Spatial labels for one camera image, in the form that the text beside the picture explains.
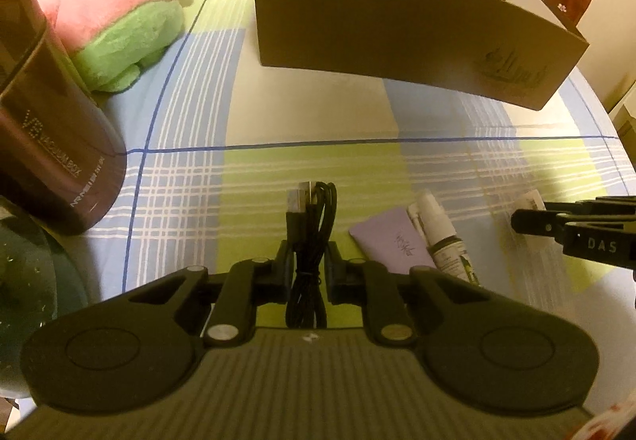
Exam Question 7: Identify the pink starfish plush toy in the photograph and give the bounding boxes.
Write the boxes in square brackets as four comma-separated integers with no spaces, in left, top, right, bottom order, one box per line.
[38,0,184,92]

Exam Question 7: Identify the dark green glass bowl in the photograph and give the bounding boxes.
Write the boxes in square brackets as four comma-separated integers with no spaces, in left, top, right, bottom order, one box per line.
[0,199,88,399]

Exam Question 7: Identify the checkered green blue tablecloth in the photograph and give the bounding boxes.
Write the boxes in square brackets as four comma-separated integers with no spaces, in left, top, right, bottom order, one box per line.
[59,0,636,417]

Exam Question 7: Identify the white chair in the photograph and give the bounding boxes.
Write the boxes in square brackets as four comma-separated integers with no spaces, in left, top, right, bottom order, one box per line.
[609,83,636,165]

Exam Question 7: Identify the purple card packet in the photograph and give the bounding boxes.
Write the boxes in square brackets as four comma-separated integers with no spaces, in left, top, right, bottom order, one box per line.
[349,207,436,274]

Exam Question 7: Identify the black usb cable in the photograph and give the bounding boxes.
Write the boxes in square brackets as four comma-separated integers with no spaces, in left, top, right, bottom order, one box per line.
[283,179,339,330]

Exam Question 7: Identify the brown cardboard box white inside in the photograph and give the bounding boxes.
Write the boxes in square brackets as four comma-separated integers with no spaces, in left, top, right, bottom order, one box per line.
[255,0,588,110]

